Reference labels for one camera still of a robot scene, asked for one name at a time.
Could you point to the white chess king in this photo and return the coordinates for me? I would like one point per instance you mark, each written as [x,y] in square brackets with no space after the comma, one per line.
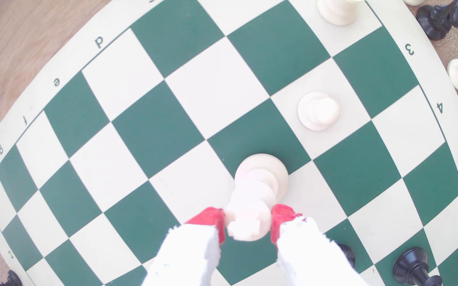
[257,190]

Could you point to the white chess pawn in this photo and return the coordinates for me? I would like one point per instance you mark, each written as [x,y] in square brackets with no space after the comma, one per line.
[337,10]
[318,112]

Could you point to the black chess pawn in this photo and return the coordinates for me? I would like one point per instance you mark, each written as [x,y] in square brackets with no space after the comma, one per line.
[348,255]
[13,280]

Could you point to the green white chess board mat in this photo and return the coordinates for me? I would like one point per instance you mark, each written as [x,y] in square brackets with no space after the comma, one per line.
[157,131]

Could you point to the black chess queen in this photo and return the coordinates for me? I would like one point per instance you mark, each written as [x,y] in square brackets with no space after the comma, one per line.
[414,267]

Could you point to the black chess piece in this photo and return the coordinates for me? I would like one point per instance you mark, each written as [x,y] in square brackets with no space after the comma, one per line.
[435,20]

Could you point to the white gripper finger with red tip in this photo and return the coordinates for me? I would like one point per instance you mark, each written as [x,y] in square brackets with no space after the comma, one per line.
[308,258]
[189,258]

